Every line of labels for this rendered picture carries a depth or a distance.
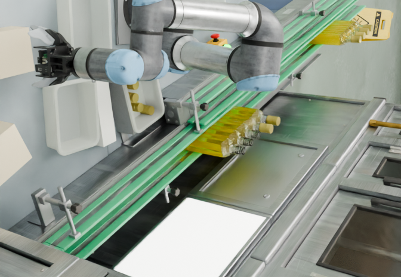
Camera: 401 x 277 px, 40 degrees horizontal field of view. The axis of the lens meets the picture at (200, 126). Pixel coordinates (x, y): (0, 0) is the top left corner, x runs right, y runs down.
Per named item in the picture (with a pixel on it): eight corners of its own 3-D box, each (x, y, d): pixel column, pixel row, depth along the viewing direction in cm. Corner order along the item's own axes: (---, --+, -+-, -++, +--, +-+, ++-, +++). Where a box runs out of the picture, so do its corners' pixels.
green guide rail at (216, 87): (184, 105, 205) (201, 107, 200) (183, 102, 204) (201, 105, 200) (352, -22, 328) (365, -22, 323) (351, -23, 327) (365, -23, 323)
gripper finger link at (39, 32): (18, 17, 133) (41, 42, 131) (39, 17, 138) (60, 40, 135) (15, 28, 135) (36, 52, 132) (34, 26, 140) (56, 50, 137)
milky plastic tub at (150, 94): (117, 132, 196) (136, 136, 191) (102, 74, 186) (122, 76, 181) (147, 111, 208) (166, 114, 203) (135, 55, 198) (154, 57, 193)
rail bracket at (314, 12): (297, 16, 276) (323, 17, 268) (296, 2, 272) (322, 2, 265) (301, 14, 278) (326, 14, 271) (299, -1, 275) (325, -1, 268)
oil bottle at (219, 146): (180, 150, 207) (228, 159, 196) (177, 137, 205) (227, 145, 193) (188, 142, 211) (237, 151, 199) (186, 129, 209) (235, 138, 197)
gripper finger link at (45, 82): (19, 87, 139) (37, 68, 133) (39, 84, 143) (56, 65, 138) (25, 98, 138) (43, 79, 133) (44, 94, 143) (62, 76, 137)
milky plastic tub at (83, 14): (52, 63, 170) (72, 65, 165) (48, -13, 164) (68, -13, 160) (93, 57, 184) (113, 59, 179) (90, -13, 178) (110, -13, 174)
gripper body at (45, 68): (31, 45, 130) (66, 48, 123) (59, 42, 137) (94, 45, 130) (33, 77, 132) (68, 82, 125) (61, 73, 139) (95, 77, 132)
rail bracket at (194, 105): (181, 131, 205) (209, 135, 198) (173, 89, 198) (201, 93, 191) (185, 127, 207) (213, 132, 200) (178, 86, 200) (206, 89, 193)
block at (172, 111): (164, 124, 208) (179, 126, 204) (160, 101, 204) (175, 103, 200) (170, 120, 211) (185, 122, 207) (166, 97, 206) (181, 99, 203)
